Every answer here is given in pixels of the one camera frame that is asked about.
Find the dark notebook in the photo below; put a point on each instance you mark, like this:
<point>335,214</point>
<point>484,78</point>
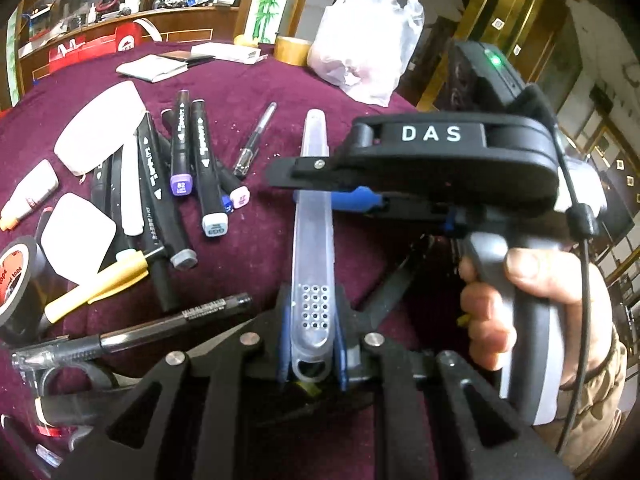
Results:
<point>180,56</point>

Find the translucent toothbrush case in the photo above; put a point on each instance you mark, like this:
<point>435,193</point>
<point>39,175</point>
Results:
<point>313,283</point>

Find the black marker grey cap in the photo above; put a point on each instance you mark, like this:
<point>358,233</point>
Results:
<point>215,220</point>

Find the black red tape roll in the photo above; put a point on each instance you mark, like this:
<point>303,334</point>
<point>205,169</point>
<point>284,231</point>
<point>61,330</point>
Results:
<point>24,290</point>

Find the yellow tape roll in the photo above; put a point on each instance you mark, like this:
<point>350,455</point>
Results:
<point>292,51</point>

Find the black gel pen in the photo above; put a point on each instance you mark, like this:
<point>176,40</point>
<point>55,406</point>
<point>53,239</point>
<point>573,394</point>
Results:
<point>61,351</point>

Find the person right hand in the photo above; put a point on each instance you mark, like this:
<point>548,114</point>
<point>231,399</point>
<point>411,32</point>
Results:
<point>543,273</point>

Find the white orange glue bottle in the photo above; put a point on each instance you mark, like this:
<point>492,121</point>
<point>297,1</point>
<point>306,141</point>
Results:
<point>29,193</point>

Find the clear plastic bag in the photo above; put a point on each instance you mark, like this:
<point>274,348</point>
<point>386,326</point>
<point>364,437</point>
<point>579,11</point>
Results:
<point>364,46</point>

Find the white flat box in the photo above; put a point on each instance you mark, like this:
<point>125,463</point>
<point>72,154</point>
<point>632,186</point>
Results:
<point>228,52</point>

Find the yellow marker pen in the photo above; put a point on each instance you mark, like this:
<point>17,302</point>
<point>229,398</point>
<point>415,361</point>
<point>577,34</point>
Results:
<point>112,280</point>

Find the small book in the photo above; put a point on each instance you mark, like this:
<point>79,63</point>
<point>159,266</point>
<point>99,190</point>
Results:
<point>152,68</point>

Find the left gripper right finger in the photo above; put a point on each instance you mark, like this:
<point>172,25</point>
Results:
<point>340,340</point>

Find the white square eraser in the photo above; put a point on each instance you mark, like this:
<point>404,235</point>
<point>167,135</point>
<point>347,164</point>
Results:
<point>76,238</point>

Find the black marker purple cap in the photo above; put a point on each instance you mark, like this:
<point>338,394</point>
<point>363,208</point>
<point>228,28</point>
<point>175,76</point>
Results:
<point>181,180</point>

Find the red gift bag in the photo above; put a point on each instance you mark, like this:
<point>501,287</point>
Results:
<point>125,37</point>

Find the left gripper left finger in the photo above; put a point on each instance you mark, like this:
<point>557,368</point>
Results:
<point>283,308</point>

